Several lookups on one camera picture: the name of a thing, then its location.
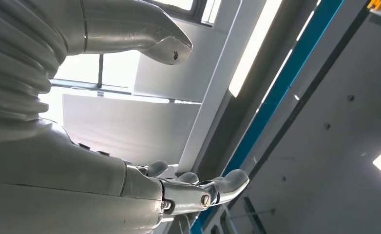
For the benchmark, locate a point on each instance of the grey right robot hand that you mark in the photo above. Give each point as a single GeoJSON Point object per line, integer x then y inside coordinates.
{"type": "Point", "coordinates": [64, 187]}

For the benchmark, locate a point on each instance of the grey framed window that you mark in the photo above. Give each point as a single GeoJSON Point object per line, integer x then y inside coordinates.
{"type": "Point", "coordinates": [119, 71]}

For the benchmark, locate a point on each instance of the white structural beam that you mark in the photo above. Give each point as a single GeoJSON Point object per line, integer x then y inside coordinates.
{"type": "Point", "coordinates": [216, 97]}

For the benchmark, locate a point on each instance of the long ceiling light strip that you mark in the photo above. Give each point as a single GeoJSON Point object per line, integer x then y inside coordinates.
{"type": "Point", "coordinates": [255, 48]}

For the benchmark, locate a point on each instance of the blue ceiling beam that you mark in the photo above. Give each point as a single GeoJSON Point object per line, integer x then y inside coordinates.
{"type": "Point", "coordinates": [281, 87]}

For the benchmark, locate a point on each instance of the yellow ceiling fixture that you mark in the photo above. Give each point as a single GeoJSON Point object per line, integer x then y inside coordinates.
{"type": "Point", "coordinates": [377, 4]}

